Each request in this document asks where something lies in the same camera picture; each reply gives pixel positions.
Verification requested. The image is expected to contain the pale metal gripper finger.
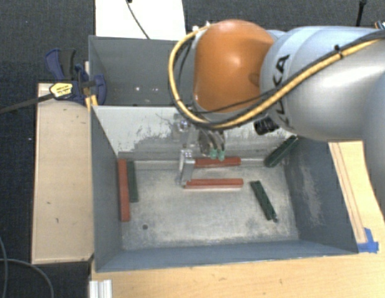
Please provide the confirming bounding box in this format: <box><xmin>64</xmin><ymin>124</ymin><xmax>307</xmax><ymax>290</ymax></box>
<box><xmin>176</xmin><ymin>149</ymin><xmax>188</xmax><ymax>186</ymax></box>
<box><xmin>181</xmin><ymin>157</ymin><xmax>196</xmax><ymax>188</ymax></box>

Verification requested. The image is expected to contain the red-brown flat block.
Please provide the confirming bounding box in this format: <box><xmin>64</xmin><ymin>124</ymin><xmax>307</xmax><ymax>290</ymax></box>
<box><xmin>194</xmin><ymin>156</ymin><xmax>242</xmax><ymax>169</ymax></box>
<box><xmin>183</xmin><ymin>178</ymin><xmax>245</xmax><ymax>190</ymax></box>
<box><xmin>117</xmin><ymin>158</ymin><xmax>132</xmax><ymax>223</ymax></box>

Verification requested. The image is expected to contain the grey metal bin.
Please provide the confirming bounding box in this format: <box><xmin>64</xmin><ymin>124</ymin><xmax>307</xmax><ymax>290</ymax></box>
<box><xmin>88</xmin><ymin>35</ymin><xmax>360</xmax><ymax>273</ymax></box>

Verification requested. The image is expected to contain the dark green flat block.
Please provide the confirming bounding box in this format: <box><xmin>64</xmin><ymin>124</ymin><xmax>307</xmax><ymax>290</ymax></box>
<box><xmin>127</xmin><ymin>161</ymin><xmax>140</xmax><ymax>204</ymax></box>
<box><xmin>263</xmin><ymin>135</ymin><xmax>300</xmax><ymax>168</ymax></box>
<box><xmin>249</xmin><ymin>180</ymin><xmax>279</xmax><ymax>223</ymax></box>

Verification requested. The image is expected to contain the pale wood board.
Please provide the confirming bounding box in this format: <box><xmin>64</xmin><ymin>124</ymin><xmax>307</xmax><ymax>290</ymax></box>
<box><xmin>30</xmin><ymin>82</ymin><xmax>96</xmax><ymax>265</ymax></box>

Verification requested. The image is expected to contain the black cylinder on white bracket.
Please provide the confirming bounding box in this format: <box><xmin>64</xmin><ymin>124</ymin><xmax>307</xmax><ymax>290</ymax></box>
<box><xmin>253</xmin><ymin>117</ymin><xmax>281</xmax><ymax>136</ymax></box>

